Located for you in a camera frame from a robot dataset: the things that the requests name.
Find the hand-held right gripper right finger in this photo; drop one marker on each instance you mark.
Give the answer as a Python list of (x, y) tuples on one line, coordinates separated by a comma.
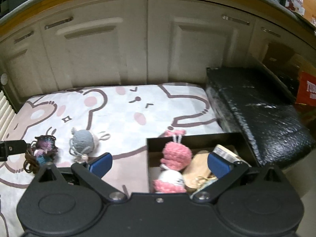
[(218, 164)]

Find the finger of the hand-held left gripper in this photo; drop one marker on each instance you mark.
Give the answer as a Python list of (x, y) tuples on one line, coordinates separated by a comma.
[(12, 149)]

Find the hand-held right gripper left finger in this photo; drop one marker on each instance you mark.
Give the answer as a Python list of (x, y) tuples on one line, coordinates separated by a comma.
[(101, 165)]

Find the dark purple crochet doll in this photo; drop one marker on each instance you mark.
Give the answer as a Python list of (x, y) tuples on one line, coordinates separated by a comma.
[(44, 145)]

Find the pink and white crochet doll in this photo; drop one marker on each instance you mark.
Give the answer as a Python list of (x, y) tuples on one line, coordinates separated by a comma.
[(175, 158)]

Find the black storage box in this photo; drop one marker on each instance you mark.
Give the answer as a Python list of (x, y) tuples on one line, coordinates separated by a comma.
[(158, 148)]

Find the grey crochet toy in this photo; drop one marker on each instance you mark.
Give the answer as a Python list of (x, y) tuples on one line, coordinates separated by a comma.
[(82, 140)]

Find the white ribbed panel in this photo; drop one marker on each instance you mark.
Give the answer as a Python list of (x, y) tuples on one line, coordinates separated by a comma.
[(6, 113)]

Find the printed bunny blanket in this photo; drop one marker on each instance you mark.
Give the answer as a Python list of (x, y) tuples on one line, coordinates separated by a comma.
[(111, 113)]

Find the small pink crochet toy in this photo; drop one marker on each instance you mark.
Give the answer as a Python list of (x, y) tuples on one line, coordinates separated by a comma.
[(171, 133)]

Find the black bubble-wrapped package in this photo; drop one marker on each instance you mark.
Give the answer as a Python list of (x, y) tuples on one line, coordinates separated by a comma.
[(261, 108)]

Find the cream cabinet door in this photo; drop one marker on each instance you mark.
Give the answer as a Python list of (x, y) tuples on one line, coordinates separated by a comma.
[(271, 42), (93, 49), (19, 64), (202, 44)]

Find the red carton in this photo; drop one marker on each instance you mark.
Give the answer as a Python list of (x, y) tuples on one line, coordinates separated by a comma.
[(307, 88)]

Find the brown cardboard box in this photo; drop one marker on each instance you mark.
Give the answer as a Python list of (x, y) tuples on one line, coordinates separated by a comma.
[(284, 59)]

